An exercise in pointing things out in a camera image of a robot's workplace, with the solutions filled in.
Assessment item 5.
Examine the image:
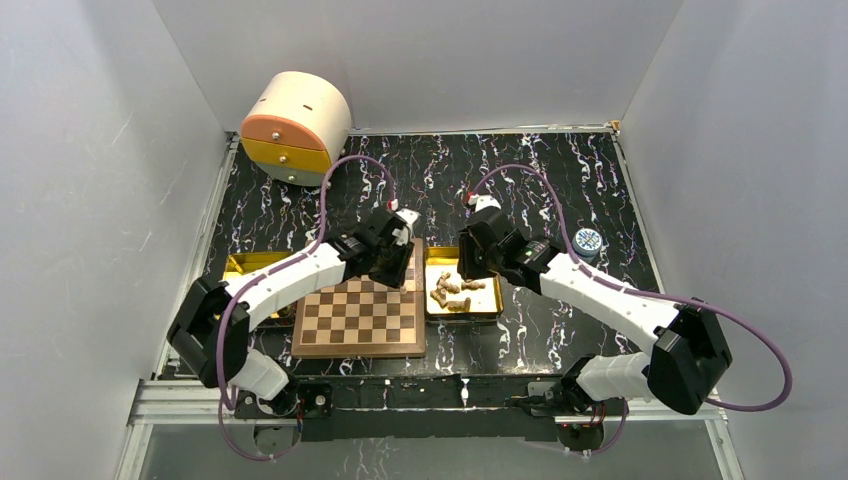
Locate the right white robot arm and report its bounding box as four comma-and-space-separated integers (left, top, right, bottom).
458, 206, 732, 415

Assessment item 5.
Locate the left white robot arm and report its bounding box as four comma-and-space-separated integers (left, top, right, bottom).
167, 208, 420, 416

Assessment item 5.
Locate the pile of light pieces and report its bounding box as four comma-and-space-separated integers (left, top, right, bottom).
429, 271, 487, 313

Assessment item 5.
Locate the gold tin with light pieces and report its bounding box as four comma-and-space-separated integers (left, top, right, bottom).
424, 246, 504, 323

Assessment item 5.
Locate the gold tin with dark pieces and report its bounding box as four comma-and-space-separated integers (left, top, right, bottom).
221, 252, 296, 328

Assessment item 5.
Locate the wooden chessboard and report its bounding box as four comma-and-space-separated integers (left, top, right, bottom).
291, 239, 426, 359

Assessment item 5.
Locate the small blue white jar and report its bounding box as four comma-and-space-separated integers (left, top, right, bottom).
572, 228, 603, 262

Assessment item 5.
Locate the round cream drawer box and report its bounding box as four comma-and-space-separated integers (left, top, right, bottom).
240, 71, 352, 187

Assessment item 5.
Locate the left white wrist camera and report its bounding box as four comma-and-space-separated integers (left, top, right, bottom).
389, 200, 421, 246

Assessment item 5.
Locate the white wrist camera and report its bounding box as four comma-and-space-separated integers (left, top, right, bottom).
464, 193, 502, 213
389, 200, 421, 246

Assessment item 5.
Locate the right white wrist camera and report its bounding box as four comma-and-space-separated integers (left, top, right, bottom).
464, 193, 502, 213

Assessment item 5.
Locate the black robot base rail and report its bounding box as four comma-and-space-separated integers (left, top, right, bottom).
235, 374, 625, 453

